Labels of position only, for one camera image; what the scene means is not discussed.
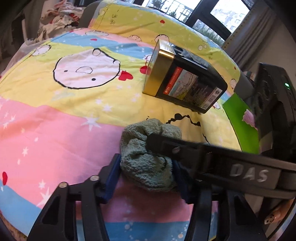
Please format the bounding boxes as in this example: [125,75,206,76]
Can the cream and olive fluffy sock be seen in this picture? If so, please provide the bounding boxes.
[120,118,182,192]

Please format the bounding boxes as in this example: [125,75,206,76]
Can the grey upholstered backrest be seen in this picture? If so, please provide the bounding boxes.
[79,0,102,29]

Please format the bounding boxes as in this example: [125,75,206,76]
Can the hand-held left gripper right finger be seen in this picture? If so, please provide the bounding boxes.
[172,160,269,241]

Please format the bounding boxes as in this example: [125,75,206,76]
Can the grey sofa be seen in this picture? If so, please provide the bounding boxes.
[237,70,258,101]

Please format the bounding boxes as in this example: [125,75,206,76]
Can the person's right hand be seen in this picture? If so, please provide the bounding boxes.
[264,201,289,225]

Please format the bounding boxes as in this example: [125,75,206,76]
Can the black and gold box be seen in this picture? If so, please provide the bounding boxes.
[142,39,228,114]

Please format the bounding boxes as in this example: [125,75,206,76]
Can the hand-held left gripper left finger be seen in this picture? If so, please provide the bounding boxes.
[27,153,122,241]

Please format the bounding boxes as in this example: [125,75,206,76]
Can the black framed window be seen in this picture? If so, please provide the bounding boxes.
[139,0,252,40]

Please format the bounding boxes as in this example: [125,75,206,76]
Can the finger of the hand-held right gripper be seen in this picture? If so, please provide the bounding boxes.
[147,133,296,200]

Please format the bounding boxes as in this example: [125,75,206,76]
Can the grey curtain with trim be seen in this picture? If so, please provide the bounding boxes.
[223,0,281,70]

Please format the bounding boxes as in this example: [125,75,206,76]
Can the pile of clothes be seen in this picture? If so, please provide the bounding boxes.
[38,0,85,42]

